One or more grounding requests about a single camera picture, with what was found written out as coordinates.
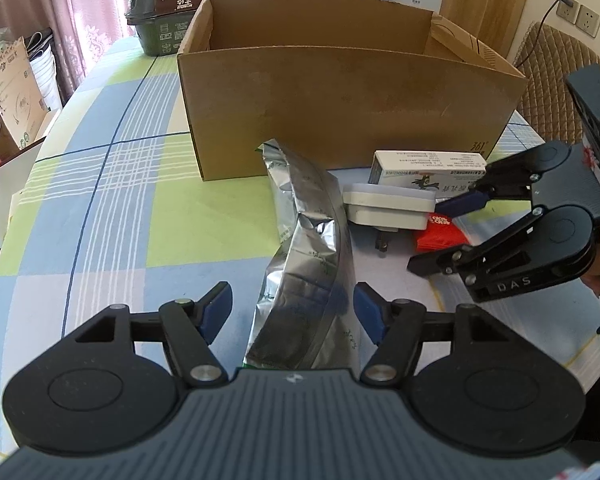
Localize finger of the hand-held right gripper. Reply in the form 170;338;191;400
436;152;537;219
407;209;547;278

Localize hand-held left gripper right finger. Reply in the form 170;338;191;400
352;282;527;389

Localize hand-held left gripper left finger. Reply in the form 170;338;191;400
62;281;234;389

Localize red packet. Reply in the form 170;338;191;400
412;212;474;254

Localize white plug adapter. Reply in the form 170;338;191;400
342;182;438;254

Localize silver foil bag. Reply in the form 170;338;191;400
242;137;361;372

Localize brown cardboard box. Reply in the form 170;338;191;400
176;0;527;182

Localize checkered tablecloth desktop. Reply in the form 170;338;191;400
0;35;600;457

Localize white medicine box orange print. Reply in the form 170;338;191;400
369;150;488;197

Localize wooden door panel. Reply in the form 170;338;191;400
416;0;537;67

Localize open white box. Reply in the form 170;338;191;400
0;135;49;282

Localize dark green packaged box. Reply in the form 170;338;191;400
125;0;231;57

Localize white paper bags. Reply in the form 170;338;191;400
25;30;64;112

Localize cardboard boxes at left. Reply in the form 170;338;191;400
0;39;52;151

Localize pink patterned curtain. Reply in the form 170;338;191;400
0;0;149;104

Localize black plug power cable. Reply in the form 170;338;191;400
529;0;574;57

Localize white wall socket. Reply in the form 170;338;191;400
556;0;581;24
576;4;600;37

